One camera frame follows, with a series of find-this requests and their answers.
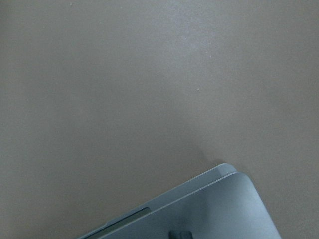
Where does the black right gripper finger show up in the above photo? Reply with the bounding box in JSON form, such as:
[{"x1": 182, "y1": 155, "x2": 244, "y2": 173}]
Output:
[{"x1": 168, "y1": 231, "x2": 192, "y2": 239}]

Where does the grey laptop with black keyboard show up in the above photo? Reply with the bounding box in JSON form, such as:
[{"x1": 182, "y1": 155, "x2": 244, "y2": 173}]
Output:
[{"x1": 84, "y1": 163, "x2": 280, "y2": 239}]

